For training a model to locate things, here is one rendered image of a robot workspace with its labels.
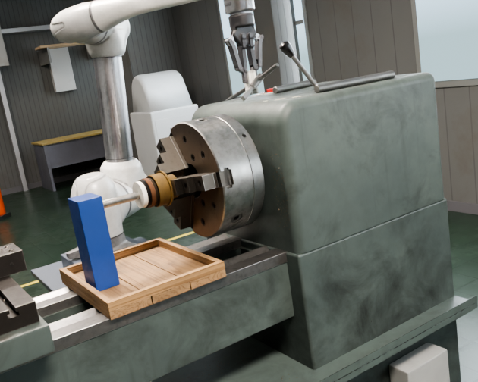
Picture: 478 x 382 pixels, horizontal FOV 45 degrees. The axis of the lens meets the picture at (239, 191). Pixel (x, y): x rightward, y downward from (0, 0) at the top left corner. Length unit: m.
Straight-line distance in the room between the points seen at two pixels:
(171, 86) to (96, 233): 5.67
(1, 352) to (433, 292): 1.26
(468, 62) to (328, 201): 3.08
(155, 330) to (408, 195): 0.83
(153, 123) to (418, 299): 5.24
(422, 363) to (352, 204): 0.53
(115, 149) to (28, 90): 7.47
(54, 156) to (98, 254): 7.46
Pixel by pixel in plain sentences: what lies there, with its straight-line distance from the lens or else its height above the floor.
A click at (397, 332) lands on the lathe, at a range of 1.78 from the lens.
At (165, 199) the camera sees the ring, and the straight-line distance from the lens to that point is 1.46.
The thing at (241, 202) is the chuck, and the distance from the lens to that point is 1.44.
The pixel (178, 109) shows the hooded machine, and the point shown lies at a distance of 6.87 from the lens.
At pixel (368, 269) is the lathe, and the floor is 0.75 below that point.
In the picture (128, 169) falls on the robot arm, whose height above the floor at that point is 1.06.
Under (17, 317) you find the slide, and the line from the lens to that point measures 1.22.
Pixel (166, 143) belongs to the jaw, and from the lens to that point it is 1.55.
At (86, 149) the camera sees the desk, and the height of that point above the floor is 0.50.
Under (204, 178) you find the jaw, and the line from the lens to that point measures 1.39.
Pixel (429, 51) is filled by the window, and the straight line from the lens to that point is 4.69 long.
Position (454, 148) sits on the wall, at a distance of 4.70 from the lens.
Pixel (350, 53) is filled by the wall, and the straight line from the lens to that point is 5.30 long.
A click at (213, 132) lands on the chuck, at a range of 1.45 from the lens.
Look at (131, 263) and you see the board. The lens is 1.59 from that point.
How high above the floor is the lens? 1.35
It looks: 12 degrees down
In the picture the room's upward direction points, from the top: 9 degrees counter-clockwise
